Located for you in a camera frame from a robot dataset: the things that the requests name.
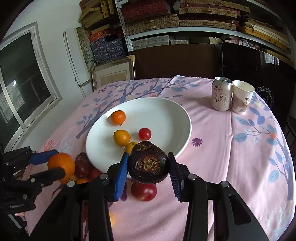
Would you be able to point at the white metal shelf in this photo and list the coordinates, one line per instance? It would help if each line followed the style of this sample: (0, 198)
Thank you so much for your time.
(186, 26)

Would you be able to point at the black monitor screen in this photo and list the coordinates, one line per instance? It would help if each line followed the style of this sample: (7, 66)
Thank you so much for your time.
(257, 68)

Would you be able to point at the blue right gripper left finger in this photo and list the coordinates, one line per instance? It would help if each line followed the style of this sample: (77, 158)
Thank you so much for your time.
(120, 177)

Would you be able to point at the small orange tangerine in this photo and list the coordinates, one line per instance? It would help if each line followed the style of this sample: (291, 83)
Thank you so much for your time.
(118, 117)

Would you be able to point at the yellow orange kumquat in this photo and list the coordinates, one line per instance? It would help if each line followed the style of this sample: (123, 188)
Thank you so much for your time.
(121, 138)

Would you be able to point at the white paper cup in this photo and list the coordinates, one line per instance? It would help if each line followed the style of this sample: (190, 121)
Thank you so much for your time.
(241, 96)

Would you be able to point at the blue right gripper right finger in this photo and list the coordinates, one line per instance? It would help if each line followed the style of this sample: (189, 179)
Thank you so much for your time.
(176, 177)

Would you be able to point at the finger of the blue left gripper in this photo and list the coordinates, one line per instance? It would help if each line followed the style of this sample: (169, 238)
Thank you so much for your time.
(43, 157)

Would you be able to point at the framed picture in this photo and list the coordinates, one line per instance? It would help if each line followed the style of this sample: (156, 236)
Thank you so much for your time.
(114, 71)

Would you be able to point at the red cherry tomato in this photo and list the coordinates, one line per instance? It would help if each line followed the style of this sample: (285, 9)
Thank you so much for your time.
(144, 134)

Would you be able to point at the white board panel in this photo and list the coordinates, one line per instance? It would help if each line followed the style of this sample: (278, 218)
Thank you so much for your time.
(77, 62)

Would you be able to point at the white round plate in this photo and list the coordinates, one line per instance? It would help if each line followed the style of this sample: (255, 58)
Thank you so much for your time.
(168, 121)

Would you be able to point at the pink beverage can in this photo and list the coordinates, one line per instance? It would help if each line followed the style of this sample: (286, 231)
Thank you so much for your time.
(221, 93)

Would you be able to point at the large orange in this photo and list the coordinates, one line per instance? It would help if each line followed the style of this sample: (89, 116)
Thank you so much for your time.
(65, 161)

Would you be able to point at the pink floral tablecloth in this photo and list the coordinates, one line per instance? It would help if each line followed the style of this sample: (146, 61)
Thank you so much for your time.
(249, 151)

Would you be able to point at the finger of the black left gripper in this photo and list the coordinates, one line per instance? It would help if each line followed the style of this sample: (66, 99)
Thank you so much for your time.
(46, 178)

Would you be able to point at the window frame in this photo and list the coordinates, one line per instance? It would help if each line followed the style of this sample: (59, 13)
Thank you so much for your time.
(27, 86)

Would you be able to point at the dark purple passion fruit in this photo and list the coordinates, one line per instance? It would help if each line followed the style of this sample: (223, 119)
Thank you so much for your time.
(147, 163)

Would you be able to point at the dark brown cabinet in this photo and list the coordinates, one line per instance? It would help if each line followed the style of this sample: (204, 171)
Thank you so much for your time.
(193, 60)

